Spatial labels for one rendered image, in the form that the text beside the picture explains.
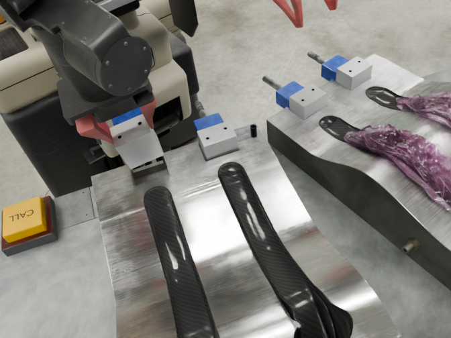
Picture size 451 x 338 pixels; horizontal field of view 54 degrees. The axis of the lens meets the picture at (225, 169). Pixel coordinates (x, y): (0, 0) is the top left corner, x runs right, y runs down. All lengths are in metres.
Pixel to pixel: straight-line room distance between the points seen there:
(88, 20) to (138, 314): 0.31
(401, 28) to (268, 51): 0.71
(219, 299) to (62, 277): 0.29
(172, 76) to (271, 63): 1.41
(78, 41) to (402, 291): 0.48
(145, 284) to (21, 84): 0.74
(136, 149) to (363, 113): 0.37
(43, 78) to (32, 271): 0.59
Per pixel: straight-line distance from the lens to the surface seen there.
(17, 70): 1.17
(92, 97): 0.51
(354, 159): 0.64
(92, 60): 0.40
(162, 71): 0.98
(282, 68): 2.30
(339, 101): 0.78
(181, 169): 0.64
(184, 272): 0.56
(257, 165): 0.63
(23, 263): 0.75
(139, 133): 0.58
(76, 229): 0.74
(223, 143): 0.63
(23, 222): 0.75
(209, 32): 2.65
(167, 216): 0.60
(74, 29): 0.41
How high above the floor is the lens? 1.36
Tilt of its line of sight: 48 degrees down
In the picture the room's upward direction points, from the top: 10 degrees counter-clockwise
